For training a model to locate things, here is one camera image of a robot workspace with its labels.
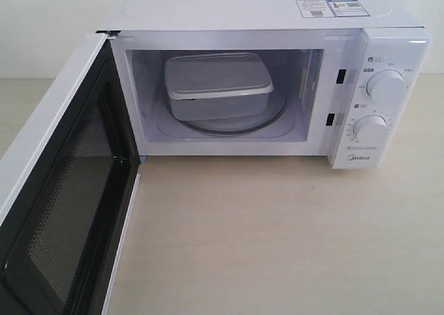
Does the white lidded plastic container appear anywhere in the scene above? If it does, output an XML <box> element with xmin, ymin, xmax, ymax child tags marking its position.
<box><xmin>164</xmin><ymin>52</ymin><xmax>274</xmax><ymax>121</ymax></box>

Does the white microwave door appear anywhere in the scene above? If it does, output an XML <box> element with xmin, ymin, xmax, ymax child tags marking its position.
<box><xmin>1</xmin><ymin>31</ymin><xmax>140</xmax><ymax>314</ymax></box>

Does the white Midea microwave oven body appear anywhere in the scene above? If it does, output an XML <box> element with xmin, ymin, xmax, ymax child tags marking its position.
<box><xmin>99</xmin><ymin>0</ymin><xmax>431</xmax><ymax>169</ymax></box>

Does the printed paper instruction sheet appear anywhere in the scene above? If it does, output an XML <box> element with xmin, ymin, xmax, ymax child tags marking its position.
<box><xmin>296</xmin><ymin>0</ymin><xmax>369</xmax><ymax>18</ymax></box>

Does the glass turntable plate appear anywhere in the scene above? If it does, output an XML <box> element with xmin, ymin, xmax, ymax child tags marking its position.
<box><xmin>165</xmin><ymin>80</ymin><xmax>289</xmax><ymax>135</ymax></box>

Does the lower white timer knob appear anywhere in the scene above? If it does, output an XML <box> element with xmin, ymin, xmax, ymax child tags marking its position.
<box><xmin>353</xmin><ymin>115</ymin><xmax>388</xmax><ymax>144</ymax></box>

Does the upper white power knob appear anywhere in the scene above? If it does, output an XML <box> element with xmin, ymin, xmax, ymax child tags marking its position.
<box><xmin>366</xmin><ymin>69</ymin><xmax>407</xmax><ymax>104</ymax></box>

